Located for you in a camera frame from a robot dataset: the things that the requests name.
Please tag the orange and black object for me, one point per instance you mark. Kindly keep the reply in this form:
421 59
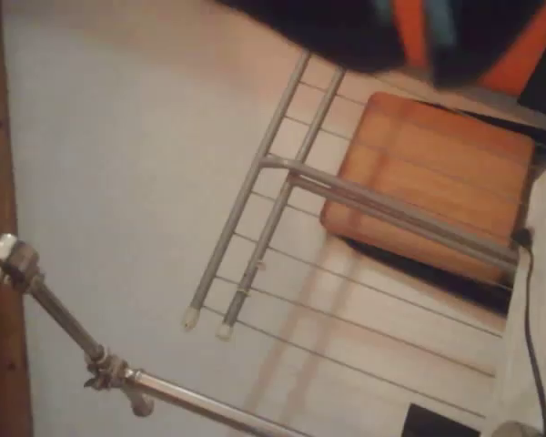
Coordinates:
528 54

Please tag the shiny metal stand pole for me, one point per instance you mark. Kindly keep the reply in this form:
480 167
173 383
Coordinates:
63 314

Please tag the grey metal drying rack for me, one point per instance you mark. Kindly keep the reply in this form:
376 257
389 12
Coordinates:
300 168

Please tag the small black rectangular object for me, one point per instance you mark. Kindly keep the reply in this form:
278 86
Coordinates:
437 421

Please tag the wooden stool seat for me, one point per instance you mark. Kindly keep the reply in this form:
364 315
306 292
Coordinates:
437 182

